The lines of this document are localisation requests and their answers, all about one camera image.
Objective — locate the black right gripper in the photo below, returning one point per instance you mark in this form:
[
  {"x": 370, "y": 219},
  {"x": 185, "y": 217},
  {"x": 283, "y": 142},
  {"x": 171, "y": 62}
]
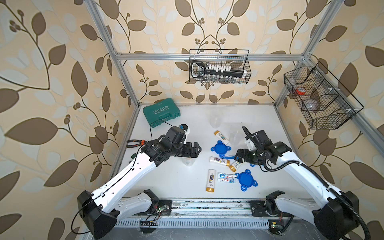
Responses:
[{"x": 239, "y": 152}]

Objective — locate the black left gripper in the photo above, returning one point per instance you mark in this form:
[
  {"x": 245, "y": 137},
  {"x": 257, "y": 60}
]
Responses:
[{"x": 195, "y": 153}]

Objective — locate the white bottle angled gold cap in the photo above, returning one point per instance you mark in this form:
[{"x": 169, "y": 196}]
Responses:
[{"x": 235, "y": 166}]

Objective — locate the white shampoo bottle gold cap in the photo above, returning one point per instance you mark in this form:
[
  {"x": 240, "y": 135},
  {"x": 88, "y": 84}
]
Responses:
[{"x": 222, "y": 138}]

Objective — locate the toothpaste tube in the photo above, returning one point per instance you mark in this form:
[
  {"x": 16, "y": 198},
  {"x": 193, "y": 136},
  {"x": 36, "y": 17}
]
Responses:
[
  {"x": 226, "y": 176},
  {"x": 227, "y": 180}
]

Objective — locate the clear plastic container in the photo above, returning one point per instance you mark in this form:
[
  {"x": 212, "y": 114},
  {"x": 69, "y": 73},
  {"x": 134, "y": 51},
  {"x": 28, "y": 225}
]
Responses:
[
  {"x": 188, "y": 161},
  {"x": 216, "y": 120}
]

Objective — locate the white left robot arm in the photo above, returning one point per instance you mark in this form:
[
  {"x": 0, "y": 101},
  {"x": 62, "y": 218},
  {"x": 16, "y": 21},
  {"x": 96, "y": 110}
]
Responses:
[{"x": 101, "y": 209}]

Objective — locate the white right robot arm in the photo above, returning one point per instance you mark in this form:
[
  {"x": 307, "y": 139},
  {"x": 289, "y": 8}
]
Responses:
[{"x": 334, "y": 213}]

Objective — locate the blue toothbrush upper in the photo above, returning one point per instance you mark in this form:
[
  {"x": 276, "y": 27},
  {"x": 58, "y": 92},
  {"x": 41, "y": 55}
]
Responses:
[{"x": 229, "y": 157}]

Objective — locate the blue lid upper left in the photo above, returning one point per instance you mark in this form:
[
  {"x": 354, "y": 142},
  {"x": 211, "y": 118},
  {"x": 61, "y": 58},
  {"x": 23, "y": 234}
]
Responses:
[{"x": 220, "y": 149}]

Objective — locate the blue lid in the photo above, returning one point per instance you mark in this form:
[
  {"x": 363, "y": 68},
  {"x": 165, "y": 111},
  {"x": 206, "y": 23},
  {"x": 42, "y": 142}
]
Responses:
[
  {"x": 246, "y": 180},
  {"x": 220, "y": 149}
]

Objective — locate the white bottle purple label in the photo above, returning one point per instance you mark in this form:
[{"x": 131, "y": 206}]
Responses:
[{"x": 220, "y": 161}]

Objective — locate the blue lid front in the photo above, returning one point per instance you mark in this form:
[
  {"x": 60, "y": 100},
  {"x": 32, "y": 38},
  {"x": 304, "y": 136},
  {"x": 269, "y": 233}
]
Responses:
[{"x": 246, "y": 180}]

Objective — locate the front white bottle gold cap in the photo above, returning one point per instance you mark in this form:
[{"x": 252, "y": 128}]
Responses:
[{"x": 211, "y": 181}]

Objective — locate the green plastic tool case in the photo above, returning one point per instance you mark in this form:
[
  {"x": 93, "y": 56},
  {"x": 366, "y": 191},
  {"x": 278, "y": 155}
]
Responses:
[{"x": 161, "y": 112}]

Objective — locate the orange black side cutters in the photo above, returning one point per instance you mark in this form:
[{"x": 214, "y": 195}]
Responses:
[{"x": 135, "y": 143}]

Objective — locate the black socket wrench set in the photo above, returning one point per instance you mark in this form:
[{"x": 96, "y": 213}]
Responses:
[{"x": 198, "y": 69}]

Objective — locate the red tape roll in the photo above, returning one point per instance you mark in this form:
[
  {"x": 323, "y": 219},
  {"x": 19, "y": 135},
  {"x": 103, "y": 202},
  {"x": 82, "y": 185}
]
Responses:
[{"x": 300, "y": 91}]

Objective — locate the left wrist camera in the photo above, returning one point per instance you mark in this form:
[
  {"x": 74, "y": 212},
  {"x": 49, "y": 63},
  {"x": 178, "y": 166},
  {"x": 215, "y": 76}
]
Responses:
[{"x": 178, "y": 135}]

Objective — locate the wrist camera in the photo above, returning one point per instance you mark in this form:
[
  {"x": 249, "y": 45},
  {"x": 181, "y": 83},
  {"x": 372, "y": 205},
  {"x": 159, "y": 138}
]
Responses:
[
  {"x": 257, "y": 141},
  {"x": 178, "y": 135}
]

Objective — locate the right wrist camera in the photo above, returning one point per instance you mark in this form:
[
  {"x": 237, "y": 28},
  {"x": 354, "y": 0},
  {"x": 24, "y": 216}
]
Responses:
[{"x": 257, "y": 141}]

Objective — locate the black wire basket back wall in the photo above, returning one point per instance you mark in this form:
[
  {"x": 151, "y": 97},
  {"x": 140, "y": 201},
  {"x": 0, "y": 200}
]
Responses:
[{"x": 238, "y": 59}]

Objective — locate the black wire basket wall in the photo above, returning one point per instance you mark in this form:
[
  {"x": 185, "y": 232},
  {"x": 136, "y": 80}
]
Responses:
[
  {"x": 328, "y": 103},
  {"x": 238, "y": 59}
]

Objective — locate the black wire basket right wall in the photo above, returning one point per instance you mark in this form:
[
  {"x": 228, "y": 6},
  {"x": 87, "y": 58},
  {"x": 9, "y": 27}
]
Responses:
[{"x": 328, "y": 103}]

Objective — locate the aluminium frame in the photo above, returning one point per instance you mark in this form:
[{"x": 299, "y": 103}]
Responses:
[{"x": 281, "y": 36}]

